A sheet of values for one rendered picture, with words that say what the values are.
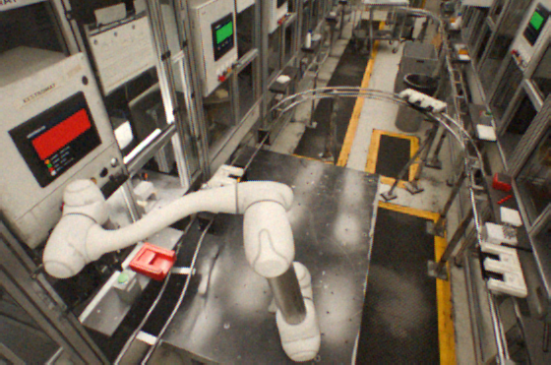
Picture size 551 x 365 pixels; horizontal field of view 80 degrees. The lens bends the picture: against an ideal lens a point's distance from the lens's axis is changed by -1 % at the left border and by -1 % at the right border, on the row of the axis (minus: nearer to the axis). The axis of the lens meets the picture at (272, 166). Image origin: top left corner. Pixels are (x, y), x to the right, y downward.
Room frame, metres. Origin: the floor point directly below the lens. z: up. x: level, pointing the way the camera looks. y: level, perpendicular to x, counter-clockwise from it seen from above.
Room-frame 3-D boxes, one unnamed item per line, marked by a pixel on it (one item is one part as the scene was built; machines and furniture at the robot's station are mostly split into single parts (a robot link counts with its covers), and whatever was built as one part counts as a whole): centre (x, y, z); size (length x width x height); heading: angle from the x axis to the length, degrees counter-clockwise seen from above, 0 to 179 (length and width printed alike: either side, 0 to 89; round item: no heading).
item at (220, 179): (1.43, 0.31, 0.84); 0.36 x 0.14 x 0.10; 162
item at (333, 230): (1.25, -0.04, 0.66); 1.50 x 1.06 x 0.04; 162
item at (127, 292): (0.72, 0.59, 0.97); 0.08 x 0.08 x 0.12; 72
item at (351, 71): (5.49, -1.38, 0.01); 5.85 x 0.59 x 0.01; 162
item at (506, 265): (0.97, -1.12, 0.84); 0.37 x 0.14 x 0.10; 162
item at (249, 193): (0.77, 0.02, 1.44); 0.18 x 0.14 x 0.13; 96
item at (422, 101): (2.58, -1.28, 0.84); 0.37 x 0.14 x 0.10; 40
